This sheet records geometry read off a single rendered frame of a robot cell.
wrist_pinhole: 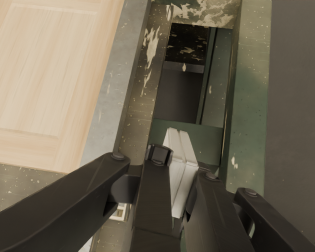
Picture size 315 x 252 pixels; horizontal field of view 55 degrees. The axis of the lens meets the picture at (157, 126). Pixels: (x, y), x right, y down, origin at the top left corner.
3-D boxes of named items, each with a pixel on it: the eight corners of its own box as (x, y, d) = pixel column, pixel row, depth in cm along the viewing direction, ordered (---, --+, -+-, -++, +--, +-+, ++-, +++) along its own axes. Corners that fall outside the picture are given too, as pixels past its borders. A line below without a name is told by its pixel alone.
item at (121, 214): (134, 181, 53) (132, 177, 50) (126, 222, 51) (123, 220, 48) (112, 177, 54) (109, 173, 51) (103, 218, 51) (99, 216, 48)
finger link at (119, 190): (157, 216, 13) (91, 198, 13) (158, 174, 18) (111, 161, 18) (166, 186, 13) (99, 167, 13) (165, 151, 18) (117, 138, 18)
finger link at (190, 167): (184, 161, 15) (199, 165, 15) (178, 129, 21) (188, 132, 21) (167, 216, 15) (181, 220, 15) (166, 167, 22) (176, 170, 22)
